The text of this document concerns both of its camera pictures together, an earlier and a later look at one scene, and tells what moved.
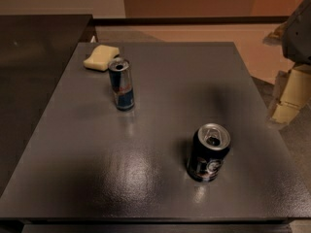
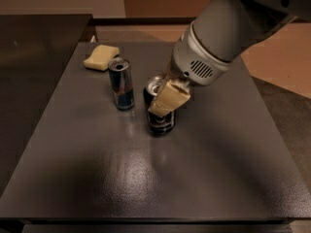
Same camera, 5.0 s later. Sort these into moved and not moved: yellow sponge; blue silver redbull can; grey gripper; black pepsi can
Moved: grey gripper; black pepsi can
Not moved: yellow sponge; blue silver redbull can
